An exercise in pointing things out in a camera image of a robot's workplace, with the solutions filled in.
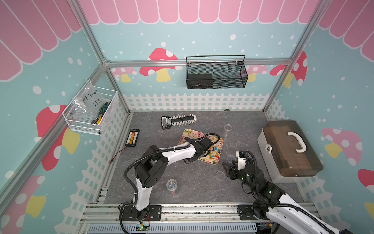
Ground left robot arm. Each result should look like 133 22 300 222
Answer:
118 133 221 224

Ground white wire basket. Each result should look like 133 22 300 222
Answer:
62 81 119 136

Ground clear candy jar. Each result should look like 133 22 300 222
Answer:
166 179 178 196
224 124 233 132

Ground black box in basket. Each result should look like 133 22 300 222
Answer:
186 74 213 89

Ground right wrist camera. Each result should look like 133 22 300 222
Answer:
236 151 249 171

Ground green tool in basket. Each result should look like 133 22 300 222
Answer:
91 102 110 125

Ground clear plastic zip bag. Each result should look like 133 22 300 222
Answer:
71 81 110 119

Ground black wire mesh basket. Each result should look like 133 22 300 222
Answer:
186 55 248 89

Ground brown plastic toolbox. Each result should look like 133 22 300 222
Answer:
258 120 323 183

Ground floral rectangular tray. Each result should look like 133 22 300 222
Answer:
178 129 224 165

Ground black socket holder rail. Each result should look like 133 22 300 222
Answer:
161 114 197 130

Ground black parallel charging board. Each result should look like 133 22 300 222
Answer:
125 129 140 147

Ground pile of lollipops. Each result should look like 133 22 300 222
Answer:
208 139 224 164

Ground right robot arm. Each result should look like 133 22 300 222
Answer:
223 151 351 234

